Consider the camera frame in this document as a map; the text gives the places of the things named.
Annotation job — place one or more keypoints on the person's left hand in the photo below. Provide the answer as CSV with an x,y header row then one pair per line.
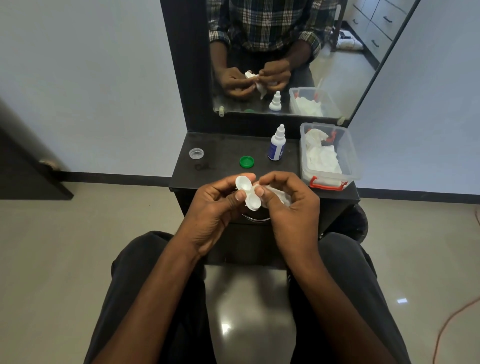
x,y
210,213

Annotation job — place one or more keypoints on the person's right hand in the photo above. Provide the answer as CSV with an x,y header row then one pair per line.
x,y
296,225

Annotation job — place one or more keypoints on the person's left thumb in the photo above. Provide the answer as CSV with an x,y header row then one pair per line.
x,y
228,181

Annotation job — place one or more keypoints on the person's right thumb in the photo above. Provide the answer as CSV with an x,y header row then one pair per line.
x,y
264,197

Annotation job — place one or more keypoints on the white contact lens case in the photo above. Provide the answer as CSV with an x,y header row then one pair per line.
x,y
250,197

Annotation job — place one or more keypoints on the white tissue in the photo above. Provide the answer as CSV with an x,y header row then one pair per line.
x,y
315,138
324,159
279,195

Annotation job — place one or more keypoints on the green screw cap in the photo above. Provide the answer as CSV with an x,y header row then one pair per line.
x,y
246,161

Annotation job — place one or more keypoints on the black dressing table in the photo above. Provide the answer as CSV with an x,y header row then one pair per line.
x,y
221,150

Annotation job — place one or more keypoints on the clear screw cap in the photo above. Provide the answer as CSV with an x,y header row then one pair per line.
x,y
196,153

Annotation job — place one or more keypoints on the white dropper bottle blue label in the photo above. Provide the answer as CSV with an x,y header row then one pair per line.
x,y
276,147

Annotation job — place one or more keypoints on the white crumpled tissue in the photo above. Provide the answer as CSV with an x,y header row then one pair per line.
x,y
324,159
315,138

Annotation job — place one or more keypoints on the clear plastic box red latches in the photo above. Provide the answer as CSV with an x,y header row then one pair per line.
x,y
348,157

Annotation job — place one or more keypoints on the black trousers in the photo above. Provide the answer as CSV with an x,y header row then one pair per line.
x,y
142,262

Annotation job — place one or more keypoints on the dark wooden door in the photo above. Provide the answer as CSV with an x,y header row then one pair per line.
x,y
22,168

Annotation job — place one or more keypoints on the wall mirror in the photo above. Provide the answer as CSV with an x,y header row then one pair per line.
x,y
337,75

